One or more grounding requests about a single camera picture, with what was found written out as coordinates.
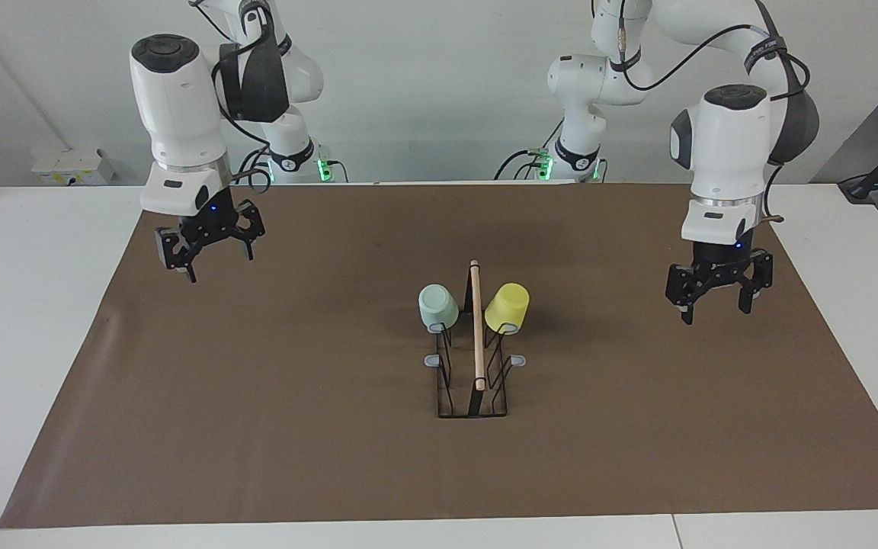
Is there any brown table mat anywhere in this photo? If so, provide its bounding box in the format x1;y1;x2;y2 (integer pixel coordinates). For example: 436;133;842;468
0;181;878;529

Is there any yellow plastic cup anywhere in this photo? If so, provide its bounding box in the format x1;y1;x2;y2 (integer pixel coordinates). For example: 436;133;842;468
484;283;530;335

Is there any black base cable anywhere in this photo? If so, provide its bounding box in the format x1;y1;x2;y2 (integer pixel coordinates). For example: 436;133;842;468
494;141;562;181
236;147;272;185

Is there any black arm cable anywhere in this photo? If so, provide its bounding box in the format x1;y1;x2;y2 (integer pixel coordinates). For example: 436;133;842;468
614;0;812;223
210;0;274;196

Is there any green plastic cup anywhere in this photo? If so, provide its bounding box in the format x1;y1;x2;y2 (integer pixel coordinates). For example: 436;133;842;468
418;284;460;333

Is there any white power socket box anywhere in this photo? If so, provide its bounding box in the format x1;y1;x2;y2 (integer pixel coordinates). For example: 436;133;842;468
31;149;116;186

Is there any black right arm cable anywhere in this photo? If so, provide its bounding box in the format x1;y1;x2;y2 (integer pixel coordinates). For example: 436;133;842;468
210;0;274;196

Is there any black wire cup rack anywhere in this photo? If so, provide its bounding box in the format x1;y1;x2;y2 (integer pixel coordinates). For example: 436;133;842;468
425;259;527;419

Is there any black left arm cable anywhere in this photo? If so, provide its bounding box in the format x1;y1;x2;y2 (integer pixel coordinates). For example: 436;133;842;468
614;0;812;223

